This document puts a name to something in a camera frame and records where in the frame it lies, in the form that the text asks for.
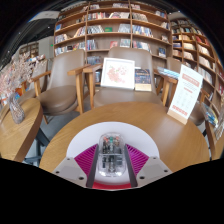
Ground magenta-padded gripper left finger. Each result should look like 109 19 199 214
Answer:
52 143 100 189

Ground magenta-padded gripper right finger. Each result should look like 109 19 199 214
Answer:
123 143 173 188

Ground transparent computer mouse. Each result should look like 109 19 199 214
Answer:
97 132 127 178

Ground round wooden side table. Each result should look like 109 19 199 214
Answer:
0 97 44 163
204 119 224 161

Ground brown padded wooden armchair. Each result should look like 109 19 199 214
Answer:
31 49 91 118
83 46 171 109
163 56 214 127

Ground pink dried flowers in vase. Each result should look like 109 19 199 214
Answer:
0 53 43 125

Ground blue and yellow book stack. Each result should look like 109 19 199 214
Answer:
200 101 219 128

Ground white sign in wooden base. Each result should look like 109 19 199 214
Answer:
166 63 204 125

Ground dark blue book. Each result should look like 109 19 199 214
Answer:
134 68 153 92

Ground white framed floral picture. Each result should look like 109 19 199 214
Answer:
100 57 136 90

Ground distant wooden shelf unit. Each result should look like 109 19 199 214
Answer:
18 41 40 60

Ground wide wooden bookshelf unit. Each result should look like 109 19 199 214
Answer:
53 1 171 68

